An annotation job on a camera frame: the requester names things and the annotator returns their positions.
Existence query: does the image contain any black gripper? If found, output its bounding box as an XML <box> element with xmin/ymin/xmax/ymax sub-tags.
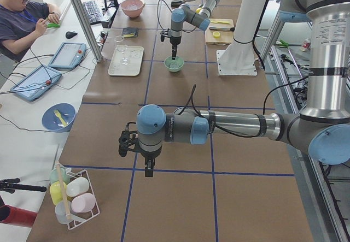
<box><xmin>170</xmin><ymin>36</ymin><xmax>182</xmax><ymax>60</ymax></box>
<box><xmin>140</xmin><ymin>148</ymin><xmax>161</xmax><ymax>177</ymax></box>

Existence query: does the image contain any green ceramic bowl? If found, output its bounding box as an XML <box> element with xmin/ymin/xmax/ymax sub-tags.
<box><xmin>164</xmin><ymin>56</ymin><xmax>184</xmax><ymax>72</ymax></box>

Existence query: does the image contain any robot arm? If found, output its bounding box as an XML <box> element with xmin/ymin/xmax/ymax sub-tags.
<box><xmin>168</xmin><ymin>0</ymin><xmax>220</xmax><ymax>60</ymax></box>
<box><xmin>132</xmin><ymin>0</ymin><xmax>349</xmax><ymax>177</ymax></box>

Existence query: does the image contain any metal ice scoop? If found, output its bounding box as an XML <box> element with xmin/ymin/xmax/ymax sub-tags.
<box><xmin>171</xmin><ymin>0</ymin><xmax>196</xmax><ymax>8</ymax></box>

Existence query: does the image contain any pink bowl of ice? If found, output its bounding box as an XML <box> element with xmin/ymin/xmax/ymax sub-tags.
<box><xmin>120</xmin><ymin>0</ymin><xmax>145</xmax><ymax>18</ymax></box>

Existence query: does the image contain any blue bowl with fork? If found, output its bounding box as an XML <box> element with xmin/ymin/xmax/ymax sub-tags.
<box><xmin>42</xmin><ymin>103</ymin><xmax>76</xmax><ymax>133</ymax></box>

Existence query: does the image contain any half lemon slice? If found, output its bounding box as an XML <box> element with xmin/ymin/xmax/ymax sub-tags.
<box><xmin>212</xmin><ymin>31</ymin><xmax>221</xmax><ymax>38</ymax></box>

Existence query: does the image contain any yellow plastic knife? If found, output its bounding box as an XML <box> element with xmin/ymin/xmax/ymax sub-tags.
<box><xmin>210</xmin><ymin>20</ymin><xmax>231</xmax><ymax>25</ymax></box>

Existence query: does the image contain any wooden cutting board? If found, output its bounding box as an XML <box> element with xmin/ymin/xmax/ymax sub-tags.
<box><xmin>205</xmin><ymin>19</ymin><xmax>235</xmax><ymax>45</ymax></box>

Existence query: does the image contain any cream bear serving tray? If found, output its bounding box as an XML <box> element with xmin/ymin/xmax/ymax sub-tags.
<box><xmin>107</xmin><ymin>45</ymin><xmax>144</xmax><ymax>76</ymax></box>

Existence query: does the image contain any grey folded cloth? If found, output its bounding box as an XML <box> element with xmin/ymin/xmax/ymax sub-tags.
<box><xmin>121</xmin><ymin>27</ymin><xmax>139</xmax><ymax>38</ymax></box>

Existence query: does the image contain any clear wine glass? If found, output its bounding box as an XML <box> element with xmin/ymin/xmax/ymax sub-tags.
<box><xmin>114</xmin><ymin>35</ymin><xmax>130</xmax><ymax>65</ymax></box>

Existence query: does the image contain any black keyboard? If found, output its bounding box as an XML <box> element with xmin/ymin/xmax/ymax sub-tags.
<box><xmin>83</xmin><ymin>1</ymin><xmax>103</xmax><ymax>25</ymax></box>

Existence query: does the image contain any blue teach pendant far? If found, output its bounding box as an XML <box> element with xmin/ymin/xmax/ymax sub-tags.
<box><xmin>48</xmin><ymin>42</ymin><xmax>87</xmax><ymax>70</ymax></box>

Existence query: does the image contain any blue teach pendant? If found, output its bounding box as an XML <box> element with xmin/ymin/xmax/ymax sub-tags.
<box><xmin>10</xmin><ymin>65</ymin><xmax>62</xmax><ymax>102</ymax></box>
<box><xmin>48</xmin><ymin>42</ymin><xmax>87</xmax><ymax>70</ymax></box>

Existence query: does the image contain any black computer mouse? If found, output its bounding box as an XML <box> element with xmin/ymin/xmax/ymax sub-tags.
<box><xmin>65</xmin><ymin>31</ymin><xmax>78</xmax><ymax>39</ymax></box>

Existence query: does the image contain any blue teach pendant near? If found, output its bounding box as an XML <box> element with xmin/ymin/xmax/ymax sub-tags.
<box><xmin>10</xmin><ymin>65</ymin><xmax>62</xmax><ymax>102</ymax></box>

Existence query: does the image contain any red cylinder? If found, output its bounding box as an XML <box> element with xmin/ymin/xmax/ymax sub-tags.
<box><xmin>1</xmin><ymin>205</ymin><xmax>37</xmax><ymax>227</ymax></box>

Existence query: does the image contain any seated person dark shirt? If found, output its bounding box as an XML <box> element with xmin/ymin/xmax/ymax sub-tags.
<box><xmin>1</xmin><ymin>0</ymin><xmax>61</xmax><ymax>62</ymax></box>

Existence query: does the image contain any white camera pole base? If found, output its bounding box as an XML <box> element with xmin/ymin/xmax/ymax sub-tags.
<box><xmin>217</xmin><ymin>0</ymin><xmax>269</xmax><ymax>76</ymax></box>

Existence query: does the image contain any white wire cup rack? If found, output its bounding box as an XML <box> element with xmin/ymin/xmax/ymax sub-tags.
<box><xmin>49</xmin><ymin>163</ymin><xmax>100</xmax><ymax>230</ymax></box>

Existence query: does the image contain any aluminium frame post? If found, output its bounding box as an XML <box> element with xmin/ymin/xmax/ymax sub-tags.
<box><xmin>70</xmin><ymin>0</ymin><xmax>103</xmax><ymax>63</ymax></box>

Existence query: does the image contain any black tripod handle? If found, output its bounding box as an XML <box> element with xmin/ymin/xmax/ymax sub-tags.
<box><xmin>1</xmin><ymin>178</ymin><xmax>47</xmax><ymax>194</ymax></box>

